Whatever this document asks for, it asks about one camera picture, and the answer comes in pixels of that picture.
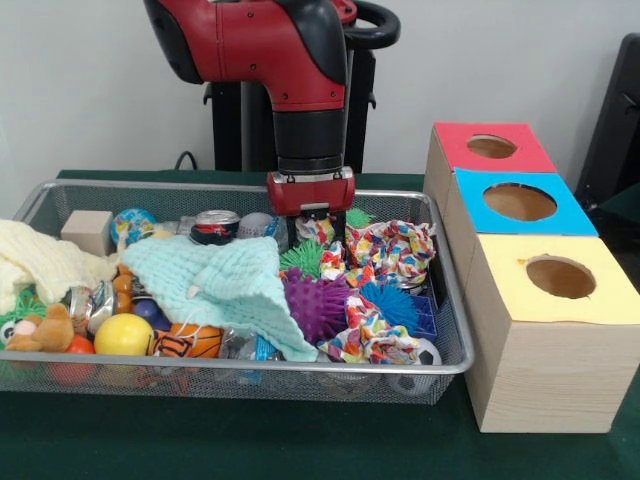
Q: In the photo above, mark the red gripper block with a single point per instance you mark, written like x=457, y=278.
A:
x=310, y=190

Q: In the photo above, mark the colourful patterned cloth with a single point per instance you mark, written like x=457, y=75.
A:
x=395, y=250

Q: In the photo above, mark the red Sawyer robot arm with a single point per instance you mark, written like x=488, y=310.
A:
x=260, y=45

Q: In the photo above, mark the shallow clear mesh bin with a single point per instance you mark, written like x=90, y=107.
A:
x=455, y=340

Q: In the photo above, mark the wooden three-hole box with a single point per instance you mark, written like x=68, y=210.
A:
x=550, y=370

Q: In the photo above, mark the purple spiky ball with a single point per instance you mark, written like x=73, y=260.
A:
x=315, y=305

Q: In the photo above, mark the blue spiky ball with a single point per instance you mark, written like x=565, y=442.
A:
x=390, y=305

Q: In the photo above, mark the mint green cloth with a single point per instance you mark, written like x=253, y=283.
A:
x=230, y=285

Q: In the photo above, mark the small soccer ball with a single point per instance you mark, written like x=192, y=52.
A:
x=418, y=368

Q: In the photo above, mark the blue globe ball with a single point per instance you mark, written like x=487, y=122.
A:
x=133, y=228

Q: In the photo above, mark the dark green table cloth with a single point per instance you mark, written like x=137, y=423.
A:
x=250, y=440

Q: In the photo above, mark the yellow ball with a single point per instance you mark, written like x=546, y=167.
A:
x=123, y=335

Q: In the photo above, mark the wooden cube block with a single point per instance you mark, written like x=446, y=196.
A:
x=87, y=232

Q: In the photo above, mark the black chair back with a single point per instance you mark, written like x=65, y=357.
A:
x=615, y=130

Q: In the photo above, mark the cream yellow cloth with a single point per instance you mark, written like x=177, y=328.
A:
x=45, y=260

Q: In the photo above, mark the brown plush bear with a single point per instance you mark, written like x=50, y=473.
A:
x=45, y=330

